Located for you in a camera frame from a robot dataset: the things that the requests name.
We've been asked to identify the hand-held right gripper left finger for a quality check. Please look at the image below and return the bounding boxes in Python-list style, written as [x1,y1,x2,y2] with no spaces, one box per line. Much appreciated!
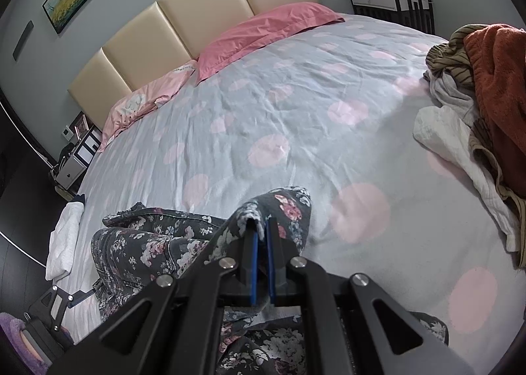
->
[49,227,259,375]

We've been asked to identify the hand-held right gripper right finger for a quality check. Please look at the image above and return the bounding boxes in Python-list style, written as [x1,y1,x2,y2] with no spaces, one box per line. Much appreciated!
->
[266,218,477,375]

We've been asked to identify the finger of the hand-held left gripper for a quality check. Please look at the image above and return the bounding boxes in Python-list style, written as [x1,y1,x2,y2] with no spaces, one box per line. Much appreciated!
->
[31,284,97,329]

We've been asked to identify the dark floral pants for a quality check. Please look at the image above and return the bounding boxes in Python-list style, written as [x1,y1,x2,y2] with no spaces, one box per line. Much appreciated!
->
[90,188,448,375]

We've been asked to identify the person's left forearm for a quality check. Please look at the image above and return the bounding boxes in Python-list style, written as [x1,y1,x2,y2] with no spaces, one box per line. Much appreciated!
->
[0,311,52,375]

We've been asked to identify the white folded towel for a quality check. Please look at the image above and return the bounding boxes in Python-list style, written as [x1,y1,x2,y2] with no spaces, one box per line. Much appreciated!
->
[45,202,85,281]

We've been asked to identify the white bedside cabinet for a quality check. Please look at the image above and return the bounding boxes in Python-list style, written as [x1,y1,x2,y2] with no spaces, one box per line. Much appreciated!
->
[51,126,103,199]

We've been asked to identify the grey pink-dotted duvet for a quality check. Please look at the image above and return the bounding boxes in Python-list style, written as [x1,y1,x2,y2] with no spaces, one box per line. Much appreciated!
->
[61,11,526,359]

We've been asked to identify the light pink pillow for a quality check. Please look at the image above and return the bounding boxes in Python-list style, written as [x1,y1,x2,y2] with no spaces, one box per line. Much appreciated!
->
[99,59,199,152]

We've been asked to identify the dark pink pillow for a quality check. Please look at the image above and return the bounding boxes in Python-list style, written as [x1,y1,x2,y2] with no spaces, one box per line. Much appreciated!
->
[196,2,345,84]

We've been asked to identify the grey cloth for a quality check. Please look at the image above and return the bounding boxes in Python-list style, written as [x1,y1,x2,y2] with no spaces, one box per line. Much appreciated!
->
[423,71,481,129]

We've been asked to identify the beige padded headboard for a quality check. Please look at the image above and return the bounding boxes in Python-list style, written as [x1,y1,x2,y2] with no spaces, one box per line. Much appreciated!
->
[68,0,321,127]

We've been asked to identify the brown striped garment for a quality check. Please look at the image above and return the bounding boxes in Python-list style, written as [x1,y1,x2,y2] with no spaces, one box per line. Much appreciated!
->
[425,24,526,215]

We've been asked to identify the small picture frame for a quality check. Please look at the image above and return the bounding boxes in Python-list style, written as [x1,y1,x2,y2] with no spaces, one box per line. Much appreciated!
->
[73,114,90,139]

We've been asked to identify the dark wall panel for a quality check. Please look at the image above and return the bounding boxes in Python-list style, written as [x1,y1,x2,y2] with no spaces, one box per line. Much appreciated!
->
[12,21,34,60]

